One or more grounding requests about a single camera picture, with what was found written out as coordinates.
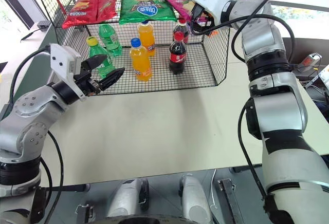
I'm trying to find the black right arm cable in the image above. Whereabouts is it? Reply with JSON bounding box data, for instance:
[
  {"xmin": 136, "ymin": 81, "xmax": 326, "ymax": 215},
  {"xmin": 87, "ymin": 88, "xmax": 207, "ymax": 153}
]
[
  {"xmin": 237, "ymin": 102, "xmax": 269, "ymax": 203},
  {"xmin": 191, "ymin": 0, "xmax": 296, "ymax": 67}
]

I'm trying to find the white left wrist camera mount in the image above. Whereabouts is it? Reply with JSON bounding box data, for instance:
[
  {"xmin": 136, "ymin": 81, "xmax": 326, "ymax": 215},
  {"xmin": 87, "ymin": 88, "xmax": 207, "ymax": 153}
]
[{"xmin": 48, "ymin": 43, "xmax": 87, "ymax": 102}]

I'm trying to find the black strap with buckle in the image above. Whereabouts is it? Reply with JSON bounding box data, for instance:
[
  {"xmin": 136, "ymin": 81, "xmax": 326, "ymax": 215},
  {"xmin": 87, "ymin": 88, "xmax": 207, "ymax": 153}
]
[
  {"xmin": 217, "ymin": 178, "xmax": 246, "ymax": 224},
  {"xmin": 75, "ymin": 203, "xmax": 95, "ymax": 224}
]

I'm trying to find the thin white cable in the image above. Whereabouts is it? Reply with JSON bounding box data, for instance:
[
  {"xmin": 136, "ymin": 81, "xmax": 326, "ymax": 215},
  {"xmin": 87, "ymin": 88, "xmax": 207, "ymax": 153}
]
[{"xmin": 208, "ymin": 169, "xmax": 218, "ymax": 211}]

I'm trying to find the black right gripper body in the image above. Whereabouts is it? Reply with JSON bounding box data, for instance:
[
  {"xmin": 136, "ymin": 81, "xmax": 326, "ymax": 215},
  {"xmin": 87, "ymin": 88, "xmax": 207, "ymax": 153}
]
[{"xmin": 191, "ymin": 3, "xmax": 214, "ymax": 27}]

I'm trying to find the cola bottle red cap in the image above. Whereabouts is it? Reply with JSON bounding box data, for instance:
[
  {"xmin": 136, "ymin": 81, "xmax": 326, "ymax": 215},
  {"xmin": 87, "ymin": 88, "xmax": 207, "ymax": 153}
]
[
  {"xmin": 173, "ymin": 18, "xmax": 191, "ymax": 44},
  {"xmin": 169, "ymin": 31, "xmax": 187, "ymax": 75}
]

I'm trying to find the red chip bag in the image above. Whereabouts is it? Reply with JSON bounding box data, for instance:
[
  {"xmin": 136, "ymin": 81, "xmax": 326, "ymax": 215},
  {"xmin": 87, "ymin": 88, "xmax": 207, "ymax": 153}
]
[
  {"xmin": 61, "ymin": 0, "xmax": 101, "ymax": 30},
  {"xmin": 95, "ymin": 0, "xmax": 125, "ymax": 22}
]

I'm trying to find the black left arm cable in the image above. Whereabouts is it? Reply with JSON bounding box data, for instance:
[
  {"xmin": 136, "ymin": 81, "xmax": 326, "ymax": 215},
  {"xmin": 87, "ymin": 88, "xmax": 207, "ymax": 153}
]
[
  {"xmin": 9, "ymin": 46, "xmax": 52, "ymax": 105},
  {"xmin": 38, "ymin": 130, "xmax": 90, "ymax": 224}
]

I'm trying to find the silver rounded robot leg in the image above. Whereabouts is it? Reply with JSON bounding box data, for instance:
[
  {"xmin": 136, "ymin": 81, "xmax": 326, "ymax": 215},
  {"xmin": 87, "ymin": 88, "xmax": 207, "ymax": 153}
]
[
  {"xmin": 178, "ymin": 173, "xmax": 214, "ymax": 224},
  {"xmin": 106, "ymin": 177, "xmax": 150, "ymax": 220}
]

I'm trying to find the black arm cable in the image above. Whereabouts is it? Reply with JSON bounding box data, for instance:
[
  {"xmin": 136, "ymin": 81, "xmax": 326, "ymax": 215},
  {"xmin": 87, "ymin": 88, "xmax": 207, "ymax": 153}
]
[
  {"xmin": 9, "ymin": 46, "xmax": 52, "ymax": 105},
  {"xmin": 191, "ymin": 0, "xmax": 296, "ymax": 67},
  {"xmin": 38, "ymin": 130, "xmax": 90, "ymax": 224},
  {"xmin": 237, "ymin": 102, "xmax": 269, "ymax": 203}
]

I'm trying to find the dark rounded robot waist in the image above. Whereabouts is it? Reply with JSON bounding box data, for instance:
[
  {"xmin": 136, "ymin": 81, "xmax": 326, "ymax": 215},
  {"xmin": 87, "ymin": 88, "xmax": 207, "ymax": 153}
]
[{"xmin": 101, "ymin": 216, "xmax": 182, "ymax": 224}]

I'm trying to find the green soda bottle yellow cap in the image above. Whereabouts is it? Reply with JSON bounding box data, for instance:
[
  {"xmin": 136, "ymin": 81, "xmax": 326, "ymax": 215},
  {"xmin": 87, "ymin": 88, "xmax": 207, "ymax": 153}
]
[{"xmin": 85, "ymin": 36, "xmax": 117, "ymax": 79}]

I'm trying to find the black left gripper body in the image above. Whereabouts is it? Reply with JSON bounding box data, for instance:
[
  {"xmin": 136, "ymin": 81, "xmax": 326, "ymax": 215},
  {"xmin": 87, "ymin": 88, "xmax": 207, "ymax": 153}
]
[{"xmin": 73, "ymin": 63, "xmax": 102, "ymax": 97}]

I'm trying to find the orange soda bottle blue cap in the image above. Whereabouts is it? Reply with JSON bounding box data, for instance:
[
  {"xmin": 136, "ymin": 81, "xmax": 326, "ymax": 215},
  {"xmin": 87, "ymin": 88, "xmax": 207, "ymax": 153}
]
[
  {"xmin": 137, "ymin": 21, "xmax": 157, "ymax": 57},
  {"xmin": 129, "ymin": 38, "xmax": 152, "ymax": 82}
]

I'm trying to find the grey red electronic device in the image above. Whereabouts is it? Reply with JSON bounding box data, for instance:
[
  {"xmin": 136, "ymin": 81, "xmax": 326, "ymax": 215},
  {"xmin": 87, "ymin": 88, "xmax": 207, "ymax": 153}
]
[{"xmin": 299, "ymin": 52, "xmax": 322, "ymax": 73}]

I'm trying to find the green chip bag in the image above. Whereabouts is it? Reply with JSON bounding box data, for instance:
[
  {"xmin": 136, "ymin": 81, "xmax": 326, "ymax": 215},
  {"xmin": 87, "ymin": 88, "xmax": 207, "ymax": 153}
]
[{"xmin": 118, "ymin": 0, "xmax": 178, "ymax": 25}]

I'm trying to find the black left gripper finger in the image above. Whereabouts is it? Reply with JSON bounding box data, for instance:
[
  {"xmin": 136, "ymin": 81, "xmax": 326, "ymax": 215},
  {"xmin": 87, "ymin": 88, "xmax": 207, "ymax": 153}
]
[
  {"xmin": 98, "ymin": 67, "xmax": 126, "ymax": 90},
  {"xmin": 82, "ymin": 54, "xmax": 107, "ymax": 71}
]

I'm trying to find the black wire rack basket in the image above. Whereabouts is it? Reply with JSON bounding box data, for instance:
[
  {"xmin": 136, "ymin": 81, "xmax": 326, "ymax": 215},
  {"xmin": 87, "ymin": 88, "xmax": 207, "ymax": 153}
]
[{"xmin": 31, "ymin": 0, "xmax": 241, "ymax": 97}]

